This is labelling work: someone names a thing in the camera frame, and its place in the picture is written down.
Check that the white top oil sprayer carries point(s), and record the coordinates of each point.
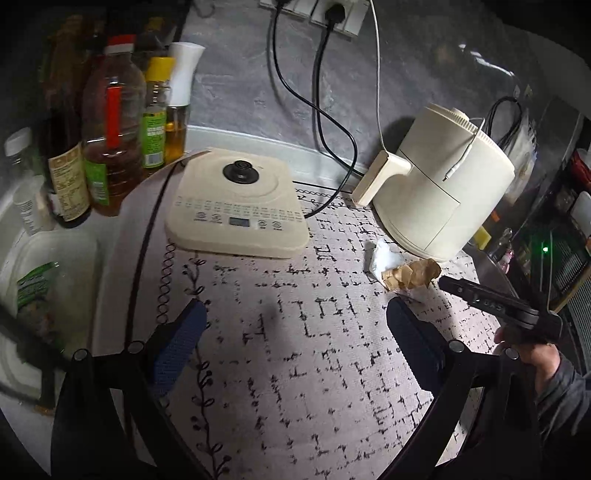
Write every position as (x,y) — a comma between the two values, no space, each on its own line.
(186,56)

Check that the beige induction cooker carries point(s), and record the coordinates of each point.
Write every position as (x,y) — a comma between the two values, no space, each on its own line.
(234,203)

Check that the yellow cap green bottle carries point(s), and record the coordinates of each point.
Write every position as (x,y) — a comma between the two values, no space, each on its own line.
(157,78)

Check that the wall power socket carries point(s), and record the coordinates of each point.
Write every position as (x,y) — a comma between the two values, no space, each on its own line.
(313,11)

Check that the dark soy sauce bottle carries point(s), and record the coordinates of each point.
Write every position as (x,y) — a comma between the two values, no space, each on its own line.
(59,131)

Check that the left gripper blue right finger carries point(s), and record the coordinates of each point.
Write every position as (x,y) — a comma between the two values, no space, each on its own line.
(420,342)

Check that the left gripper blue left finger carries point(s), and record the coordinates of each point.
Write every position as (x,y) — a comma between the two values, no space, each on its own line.
(174,342)

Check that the large cooking oil bottle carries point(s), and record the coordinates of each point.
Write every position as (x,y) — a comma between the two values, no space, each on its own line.
(112,109)

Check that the brown paper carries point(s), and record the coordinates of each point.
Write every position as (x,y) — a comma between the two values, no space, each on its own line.
(416,274)

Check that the cream air fryer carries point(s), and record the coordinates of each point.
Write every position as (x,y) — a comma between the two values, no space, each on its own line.
(440,186)

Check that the person right hand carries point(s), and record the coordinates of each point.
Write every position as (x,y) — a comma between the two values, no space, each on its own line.
(545,358)

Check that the white patterned tablecloth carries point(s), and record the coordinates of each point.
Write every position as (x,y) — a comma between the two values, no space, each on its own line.
(296,375)

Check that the white tissue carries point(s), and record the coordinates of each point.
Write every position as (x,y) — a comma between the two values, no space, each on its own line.
(379,258)

